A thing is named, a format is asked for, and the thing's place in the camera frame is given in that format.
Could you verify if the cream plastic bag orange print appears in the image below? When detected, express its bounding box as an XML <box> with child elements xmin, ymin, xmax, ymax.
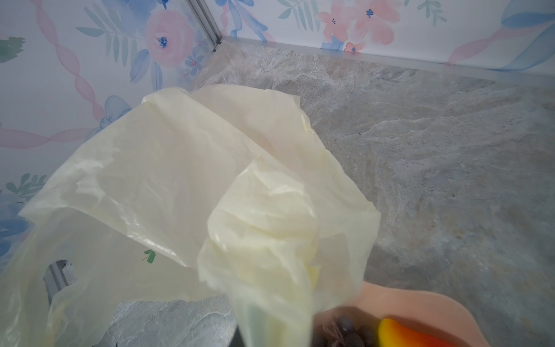
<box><xmin>1</xmin><ymin>85</ymin><xmax>380</xmax><ymax>346</ymax></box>

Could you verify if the dark purple grape bunch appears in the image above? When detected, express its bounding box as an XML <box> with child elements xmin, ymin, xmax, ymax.
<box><xmin>311</xmin><ymin>315</ymin><xmax>377</xmax><ymax>347</ymax></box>

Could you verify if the green orange mango fruit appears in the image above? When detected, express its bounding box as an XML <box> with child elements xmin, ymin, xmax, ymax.
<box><xmin>377</xmin><ymin>318</ymin><xmax>454</xmax><ymax>347</ymax></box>

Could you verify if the pink flower-shaped plate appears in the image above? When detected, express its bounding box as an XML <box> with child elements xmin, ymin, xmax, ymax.
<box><xmin>314</xmin><ymin>282</ymin><xmax>490</xmax><ymax>346</ymax></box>

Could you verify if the left aluminium corner post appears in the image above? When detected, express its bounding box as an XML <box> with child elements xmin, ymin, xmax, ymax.
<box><xmin>186</xmin><ymin>0</ymin><xmax>223</xmax><ymax>47</ymax></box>

